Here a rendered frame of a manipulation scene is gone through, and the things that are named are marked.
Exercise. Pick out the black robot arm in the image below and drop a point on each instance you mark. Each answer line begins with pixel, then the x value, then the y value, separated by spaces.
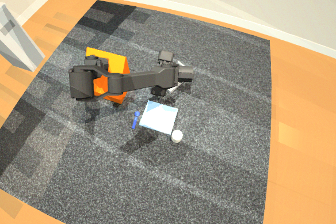
pixel 165 76

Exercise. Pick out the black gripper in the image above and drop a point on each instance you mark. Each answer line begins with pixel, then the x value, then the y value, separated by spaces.
pixel 163 57

